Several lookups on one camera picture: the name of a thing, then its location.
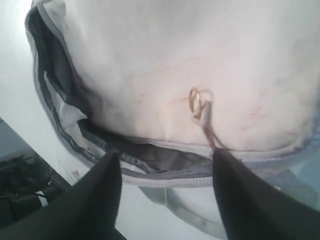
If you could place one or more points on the white and grey backpack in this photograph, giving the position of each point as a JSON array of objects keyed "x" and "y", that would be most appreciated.
[{"x": 128, "y": 75}]

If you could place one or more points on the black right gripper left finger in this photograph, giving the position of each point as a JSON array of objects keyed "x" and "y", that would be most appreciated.
[{"x": 87, "y": 211}]

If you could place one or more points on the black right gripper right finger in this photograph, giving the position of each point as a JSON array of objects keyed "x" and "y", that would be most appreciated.
[{"x": 252, "y": 209}]

